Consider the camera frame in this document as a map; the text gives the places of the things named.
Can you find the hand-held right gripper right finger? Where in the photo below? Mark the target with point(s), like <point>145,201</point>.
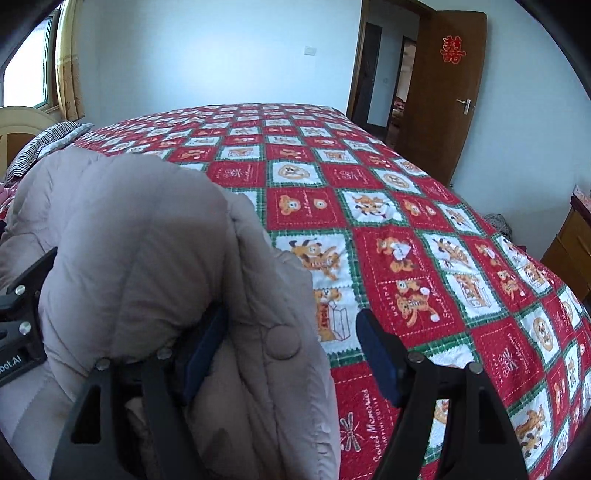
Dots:
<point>376,360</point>

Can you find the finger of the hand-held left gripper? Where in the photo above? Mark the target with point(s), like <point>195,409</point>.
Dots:
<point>25,290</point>

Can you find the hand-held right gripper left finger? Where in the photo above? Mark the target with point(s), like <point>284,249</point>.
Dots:
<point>203,355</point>

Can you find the beige down jacket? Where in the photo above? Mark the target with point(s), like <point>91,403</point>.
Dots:
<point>138,258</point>

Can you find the pink folded quilt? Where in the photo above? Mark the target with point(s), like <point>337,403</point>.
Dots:
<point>3,194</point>

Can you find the bed with red checked sheet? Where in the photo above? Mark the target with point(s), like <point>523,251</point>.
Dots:
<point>392,221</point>

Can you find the striped grey pillow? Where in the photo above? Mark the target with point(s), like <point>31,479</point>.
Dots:
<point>41,147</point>

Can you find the cream wooden headboard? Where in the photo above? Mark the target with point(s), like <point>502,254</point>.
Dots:
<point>18,124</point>

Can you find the patterned dark cloth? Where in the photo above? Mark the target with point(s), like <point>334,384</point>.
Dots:
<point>498,226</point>

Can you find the brown wooden cabinet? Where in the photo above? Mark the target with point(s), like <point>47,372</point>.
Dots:
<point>568,244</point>

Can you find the yellow curtain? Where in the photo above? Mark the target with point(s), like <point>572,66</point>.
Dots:
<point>69,69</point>

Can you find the window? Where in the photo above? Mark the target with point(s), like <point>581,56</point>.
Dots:
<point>32,64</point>

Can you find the brown wooden door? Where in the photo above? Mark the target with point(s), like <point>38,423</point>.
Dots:
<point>434,120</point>

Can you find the red paper door decoration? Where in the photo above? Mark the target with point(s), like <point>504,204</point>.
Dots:
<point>452,50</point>

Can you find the brown door frame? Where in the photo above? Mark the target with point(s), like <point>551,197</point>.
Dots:
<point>355,69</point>

